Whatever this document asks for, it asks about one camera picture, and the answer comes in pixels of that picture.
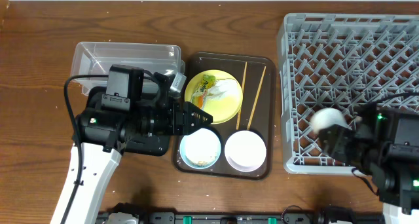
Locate grey plastic dishwasher rack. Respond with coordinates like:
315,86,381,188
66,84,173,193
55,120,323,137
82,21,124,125
277,13,418,175

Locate dark brown serving tray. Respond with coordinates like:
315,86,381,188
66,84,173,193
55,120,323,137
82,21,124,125
173,52,276,180

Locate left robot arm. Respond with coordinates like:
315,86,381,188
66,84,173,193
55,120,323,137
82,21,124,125
51,66,213,223

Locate yellow round plate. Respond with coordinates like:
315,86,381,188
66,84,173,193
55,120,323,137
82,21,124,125
185,70,242,124

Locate green orange snack wrapper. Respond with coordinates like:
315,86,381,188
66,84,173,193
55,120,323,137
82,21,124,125
191,75,216,109

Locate white tissue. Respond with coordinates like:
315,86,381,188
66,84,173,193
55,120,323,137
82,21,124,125
208,79,241,100

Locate clear plastic waste bin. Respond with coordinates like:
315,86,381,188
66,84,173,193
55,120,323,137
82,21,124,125
71,42,187,98

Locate wooden chopstick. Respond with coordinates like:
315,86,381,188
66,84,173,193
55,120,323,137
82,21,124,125
246,66,266,130
236,62,247,130

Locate pale pink bowl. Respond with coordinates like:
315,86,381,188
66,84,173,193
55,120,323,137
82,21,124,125
225,130,266,172

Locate black plastic tray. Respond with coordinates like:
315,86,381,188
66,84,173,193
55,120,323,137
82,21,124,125
75,86,170,156

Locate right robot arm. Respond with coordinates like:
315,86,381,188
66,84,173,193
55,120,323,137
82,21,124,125
310,104,418,223

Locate light blue bowl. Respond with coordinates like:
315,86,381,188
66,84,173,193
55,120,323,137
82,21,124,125
179,128,221,170

